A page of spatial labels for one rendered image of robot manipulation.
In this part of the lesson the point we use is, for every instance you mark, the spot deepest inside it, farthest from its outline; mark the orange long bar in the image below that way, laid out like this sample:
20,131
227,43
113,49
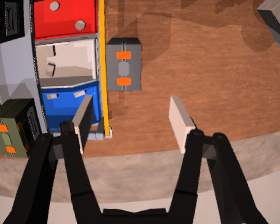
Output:
103,65

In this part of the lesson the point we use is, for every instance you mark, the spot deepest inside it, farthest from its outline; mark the blue open bin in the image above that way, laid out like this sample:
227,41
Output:
65,106

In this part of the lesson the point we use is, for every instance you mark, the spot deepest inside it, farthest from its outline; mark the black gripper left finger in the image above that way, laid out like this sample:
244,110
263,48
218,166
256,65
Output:
32,200

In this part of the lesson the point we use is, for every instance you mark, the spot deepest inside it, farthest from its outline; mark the red bin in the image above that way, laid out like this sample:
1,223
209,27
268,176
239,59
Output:
48,22

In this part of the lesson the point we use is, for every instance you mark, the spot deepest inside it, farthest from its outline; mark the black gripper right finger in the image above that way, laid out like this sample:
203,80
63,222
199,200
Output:
234,199

